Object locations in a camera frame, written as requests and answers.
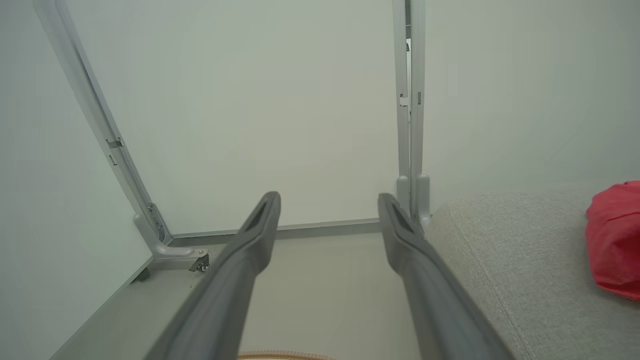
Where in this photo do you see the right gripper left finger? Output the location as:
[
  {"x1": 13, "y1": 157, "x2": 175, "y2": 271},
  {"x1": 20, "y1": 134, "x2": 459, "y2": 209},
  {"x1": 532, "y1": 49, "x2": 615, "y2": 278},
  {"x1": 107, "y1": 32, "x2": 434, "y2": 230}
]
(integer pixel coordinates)
[{"x1": 145, "y1": 191, "x2": 282, "y2": 360}]

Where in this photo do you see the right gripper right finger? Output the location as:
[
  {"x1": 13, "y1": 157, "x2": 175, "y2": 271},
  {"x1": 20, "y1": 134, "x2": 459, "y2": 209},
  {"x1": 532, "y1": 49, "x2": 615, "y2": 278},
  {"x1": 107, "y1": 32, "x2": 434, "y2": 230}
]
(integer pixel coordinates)
[{"x1": 377, "y1": 193, "x2": 516, "y2": 360}]

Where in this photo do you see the red cloth garment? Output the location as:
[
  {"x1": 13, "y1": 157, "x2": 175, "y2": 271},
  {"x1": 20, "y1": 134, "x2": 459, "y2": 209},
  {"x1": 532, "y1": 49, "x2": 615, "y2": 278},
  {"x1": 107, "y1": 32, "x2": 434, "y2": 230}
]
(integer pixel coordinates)
[{"x1": 585, "y1": 180, "x2": 640, "y2": 302}]

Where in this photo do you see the light grey fabric sofa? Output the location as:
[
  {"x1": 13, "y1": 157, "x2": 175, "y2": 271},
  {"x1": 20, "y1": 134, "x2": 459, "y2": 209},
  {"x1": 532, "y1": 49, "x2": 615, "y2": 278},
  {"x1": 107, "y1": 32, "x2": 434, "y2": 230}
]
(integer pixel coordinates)
[{"x1": 423, "y1": 181, "x2": 640, "y2": 360}]

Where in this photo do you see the small black caster wheel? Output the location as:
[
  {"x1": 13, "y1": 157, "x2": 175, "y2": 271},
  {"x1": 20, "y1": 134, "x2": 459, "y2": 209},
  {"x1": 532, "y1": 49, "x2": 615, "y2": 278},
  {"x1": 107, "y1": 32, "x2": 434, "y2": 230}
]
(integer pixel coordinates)
[{"x1": 188, "y1": 253, "x2": 211, "y2": 274}]

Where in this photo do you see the single grey partition foot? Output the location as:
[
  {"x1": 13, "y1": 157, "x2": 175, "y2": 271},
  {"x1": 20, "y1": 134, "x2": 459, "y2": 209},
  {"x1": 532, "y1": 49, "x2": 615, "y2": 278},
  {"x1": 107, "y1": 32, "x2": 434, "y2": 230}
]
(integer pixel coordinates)
[{"x1": 133, "y1": 202, "x2": 209, "y2": 262}]

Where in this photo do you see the cream perforated laundry basket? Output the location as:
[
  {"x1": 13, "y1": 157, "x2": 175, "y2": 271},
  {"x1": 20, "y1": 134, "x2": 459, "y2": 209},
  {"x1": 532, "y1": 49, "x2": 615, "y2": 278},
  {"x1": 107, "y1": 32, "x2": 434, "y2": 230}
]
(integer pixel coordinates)
[{"x1": 237, "y1": 351, "x2": 335, "y2": 360}]

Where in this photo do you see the paired grey partition foot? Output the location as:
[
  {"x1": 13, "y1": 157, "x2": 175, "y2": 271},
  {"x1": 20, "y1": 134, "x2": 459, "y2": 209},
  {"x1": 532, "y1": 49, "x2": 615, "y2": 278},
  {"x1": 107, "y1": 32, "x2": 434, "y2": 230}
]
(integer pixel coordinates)
[
  {"x1": 414, "y1": 173, "x2": 432, "y2": 232},
  {"x1": 397, "y1": 175, "x2": 412, "y2": 217}
]

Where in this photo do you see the grey aluminium base rail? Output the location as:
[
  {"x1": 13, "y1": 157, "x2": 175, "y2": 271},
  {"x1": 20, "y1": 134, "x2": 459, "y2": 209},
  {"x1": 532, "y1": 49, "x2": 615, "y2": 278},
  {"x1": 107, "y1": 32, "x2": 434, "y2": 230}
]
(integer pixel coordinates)
[{"x1": 169, "y1": 218, "x2": 385, "y2": 247}]

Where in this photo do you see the grey aluminium partition post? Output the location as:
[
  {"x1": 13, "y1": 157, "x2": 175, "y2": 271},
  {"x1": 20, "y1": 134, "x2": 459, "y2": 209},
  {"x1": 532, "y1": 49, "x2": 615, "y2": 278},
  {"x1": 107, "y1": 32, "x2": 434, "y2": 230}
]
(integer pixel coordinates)
[
  {"x1": 33, "y1": 0, "x2": 172, "y2": 241},
  {"x1": 392, "y1": 0, "x2": 427, "y2": 206}
]

